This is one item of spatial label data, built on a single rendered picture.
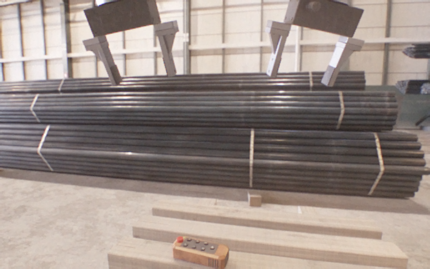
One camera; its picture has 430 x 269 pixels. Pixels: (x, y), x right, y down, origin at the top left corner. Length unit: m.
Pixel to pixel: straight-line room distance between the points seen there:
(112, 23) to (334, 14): 0.41
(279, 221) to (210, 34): 9.08
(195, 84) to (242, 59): 6.99
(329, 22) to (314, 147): 1.35
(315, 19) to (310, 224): 0.81
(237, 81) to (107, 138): 1.36
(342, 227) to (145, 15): 1.01
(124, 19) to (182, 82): 1.96
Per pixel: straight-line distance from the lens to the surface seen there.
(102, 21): 0.50
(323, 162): 1.74
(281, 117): 1.81
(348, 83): 2.40
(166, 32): 0.46
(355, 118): 1.94
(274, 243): 0.89
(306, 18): 0.47
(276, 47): 0.47
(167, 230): 0.95
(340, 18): 0.50
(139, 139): 2.00
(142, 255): 0.84
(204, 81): 2.34
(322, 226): 1.06
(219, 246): 0.77
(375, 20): 10.45
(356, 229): 1.10
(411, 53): 8.44
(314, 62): 9.44
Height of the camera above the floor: 0.69
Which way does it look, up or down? 7 degrees down
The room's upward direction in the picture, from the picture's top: straight up
